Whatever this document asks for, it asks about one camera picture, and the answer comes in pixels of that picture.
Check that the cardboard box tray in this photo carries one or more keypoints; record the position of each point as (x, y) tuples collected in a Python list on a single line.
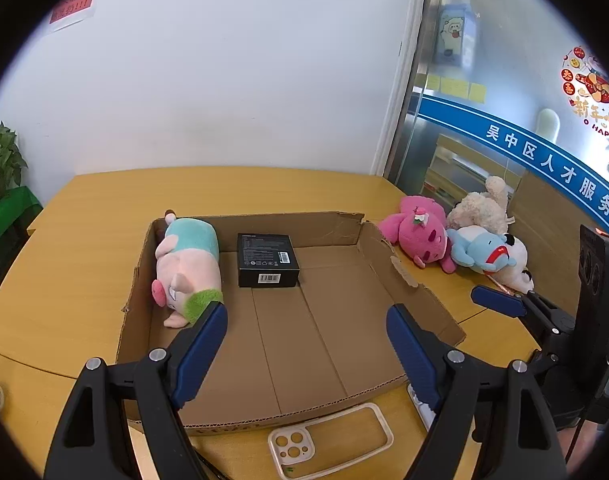
[(309, 350)]

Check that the clear white phone case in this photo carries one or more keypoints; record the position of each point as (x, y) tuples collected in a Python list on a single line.
[(329, 444)]

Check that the red wall notice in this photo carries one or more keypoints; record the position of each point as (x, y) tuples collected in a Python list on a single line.
[(69, 12)]

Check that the pink teal pig plush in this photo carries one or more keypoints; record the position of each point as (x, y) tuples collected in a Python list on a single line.
[(188, 276)]

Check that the black UGREEN box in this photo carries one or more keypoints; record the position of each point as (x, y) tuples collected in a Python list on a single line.
[(266, 261)]

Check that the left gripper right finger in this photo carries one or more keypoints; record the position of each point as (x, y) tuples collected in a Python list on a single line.
[(518, 436)]

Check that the blue elephant plush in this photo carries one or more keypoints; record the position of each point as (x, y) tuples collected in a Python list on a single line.
[(480, 250)]

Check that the potted green plant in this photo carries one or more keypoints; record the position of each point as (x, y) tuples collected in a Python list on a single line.
[(12, 164)]

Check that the green cloth covered bench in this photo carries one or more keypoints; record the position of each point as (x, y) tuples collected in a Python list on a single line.
[(14, 204)]

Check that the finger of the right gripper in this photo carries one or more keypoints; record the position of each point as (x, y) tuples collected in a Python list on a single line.
[(514, 304)]

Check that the pink bear plush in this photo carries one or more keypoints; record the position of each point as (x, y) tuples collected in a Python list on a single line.
[(419, 228)]

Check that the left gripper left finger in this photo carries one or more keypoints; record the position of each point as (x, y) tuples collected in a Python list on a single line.
[(92, 439)]

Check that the cream bunny plush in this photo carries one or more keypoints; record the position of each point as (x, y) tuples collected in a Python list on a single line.
[(486, 209)]

